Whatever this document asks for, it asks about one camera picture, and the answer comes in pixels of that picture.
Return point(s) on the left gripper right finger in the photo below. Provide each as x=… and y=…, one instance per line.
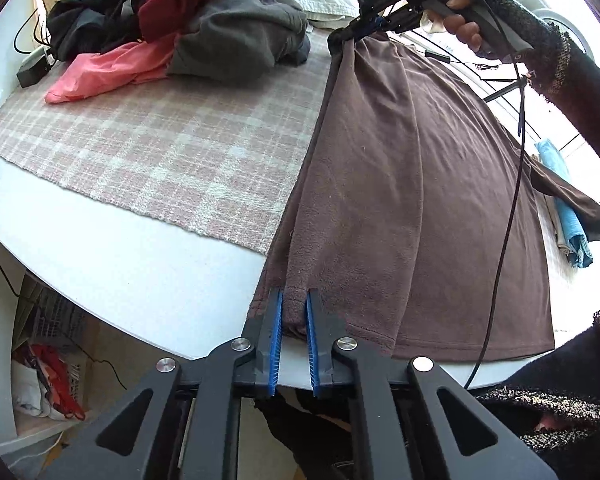
x=410, y=419

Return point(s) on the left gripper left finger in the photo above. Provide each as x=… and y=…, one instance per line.
x=182, y=421

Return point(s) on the brown fleece garment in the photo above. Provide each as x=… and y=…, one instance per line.
x=415, y=217

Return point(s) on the black sleeved left forearm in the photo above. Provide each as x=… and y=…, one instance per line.
x=553, y=405

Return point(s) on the person right hand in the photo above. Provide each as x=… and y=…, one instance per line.
x=455, y=24

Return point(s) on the grey garment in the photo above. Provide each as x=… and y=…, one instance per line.
x=241, y=40

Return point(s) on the plaid pink bed sheet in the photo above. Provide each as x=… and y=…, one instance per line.
x=213, y=159

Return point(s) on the folded blue cloth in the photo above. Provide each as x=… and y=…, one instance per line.
x=575, y=236

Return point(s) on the folded beige cloth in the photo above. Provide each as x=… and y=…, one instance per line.
x=561, y=242

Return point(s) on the dark slate blue garment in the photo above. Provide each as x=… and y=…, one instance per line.
x=91, y=26

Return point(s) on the pink cloth piece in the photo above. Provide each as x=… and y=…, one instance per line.
x=91, y=74

